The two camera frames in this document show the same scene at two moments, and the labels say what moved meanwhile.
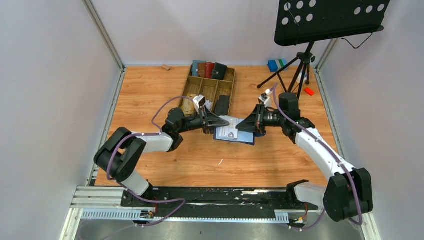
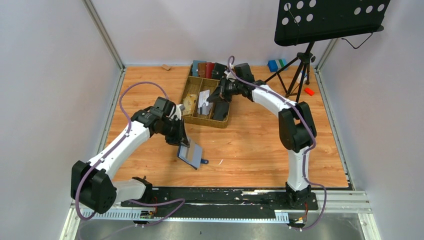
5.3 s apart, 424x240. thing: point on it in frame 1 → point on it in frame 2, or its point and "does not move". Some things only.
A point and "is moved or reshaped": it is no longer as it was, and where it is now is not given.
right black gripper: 259,117 → 224,91
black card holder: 218,71 does not move
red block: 309,91 does not move
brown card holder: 202,70 does not move
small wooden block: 166,66 does not move
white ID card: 230,130 is moved or reshaped
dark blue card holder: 230,133 → 192,155
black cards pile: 222,107 does not move
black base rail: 221,202 does not move
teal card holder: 195,67 does not move
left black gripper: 204,120 → 178,138
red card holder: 209,68 does not move
